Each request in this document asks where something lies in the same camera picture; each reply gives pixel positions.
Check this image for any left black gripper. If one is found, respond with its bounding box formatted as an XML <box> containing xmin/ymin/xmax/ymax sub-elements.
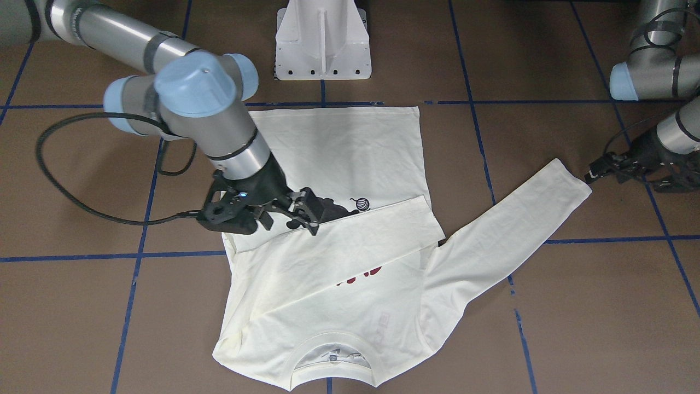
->
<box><xmin>584</xmin><ymin>130</ymin><xmax>679</xmax><ymax>183</ymax></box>

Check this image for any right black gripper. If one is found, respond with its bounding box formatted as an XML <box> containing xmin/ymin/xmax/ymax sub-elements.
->
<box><xmin>212</xmin><ymin>154</ymin><xmax>324</xmax><ymax>235</ymax></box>

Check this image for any cream long-sleeve cat shirt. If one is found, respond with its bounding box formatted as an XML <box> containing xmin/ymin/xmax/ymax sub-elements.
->
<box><xmin>213</xmin><ymin>107</ymin><xmax>592</xmax><ymax>391</ymax></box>

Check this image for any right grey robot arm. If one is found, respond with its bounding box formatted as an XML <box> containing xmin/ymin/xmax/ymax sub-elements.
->
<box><xmin>2</xmin><ymin>1</ymin><xmax>332</xmax><ymax>235</ymax></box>

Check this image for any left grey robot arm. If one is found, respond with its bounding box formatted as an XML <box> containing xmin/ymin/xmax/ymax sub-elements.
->
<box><xmin>585</xmin><ymin>1</ymin><xmax>699</xmax><ymax>194</ymax></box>

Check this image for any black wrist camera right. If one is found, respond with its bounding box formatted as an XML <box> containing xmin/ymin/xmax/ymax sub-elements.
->
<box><xmin>195</xmin><ymin>190</ymin><xmax>258</xmax><ymax>235</ymax></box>

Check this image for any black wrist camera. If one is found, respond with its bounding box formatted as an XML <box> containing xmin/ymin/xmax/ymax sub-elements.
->
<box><xmin>195</xmin><ymin>190</ymin><xmax>258</xmax><ymax>235</ymax></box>
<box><xmin>652</xmin><ymin>150</ymin><xmax>699</xmax><ymax>194</ymax></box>

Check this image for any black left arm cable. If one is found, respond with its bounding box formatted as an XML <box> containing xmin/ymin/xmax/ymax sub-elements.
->
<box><xmin>603</xmin><ymin>117</ymin><xmax>662</xmax><ymax>159</ymax></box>

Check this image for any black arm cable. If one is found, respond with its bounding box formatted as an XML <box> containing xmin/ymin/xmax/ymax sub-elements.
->
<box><xmin>603</xmin><ymin>117</ymin><xmax>662</xmax><ymax>159</ymax></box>
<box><xmin>35</xmin><ymin>112</ymin><xmax>204</xmax><ymax>226</ymax></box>

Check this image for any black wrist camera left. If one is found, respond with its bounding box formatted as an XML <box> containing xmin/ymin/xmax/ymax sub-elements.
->
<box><xmin>652</xmin><ymin>150</ymin><xmax>699</xmax><ymax>194</ymax></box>

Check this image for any white camera mast with base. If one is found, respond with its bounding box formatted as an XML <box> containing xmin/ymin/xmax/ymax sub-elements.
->
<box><xmin>273</xmin><ymin>1</ymin><xmax>372</xmax><ymax>82</ymax></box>

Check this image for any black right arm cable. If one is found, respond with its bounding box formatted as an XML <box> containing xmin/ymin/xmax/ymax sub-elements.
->
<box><xmin>35</xmin><ymin>112</ymin><xmax>204</xmax><ymax>226</ymax></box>

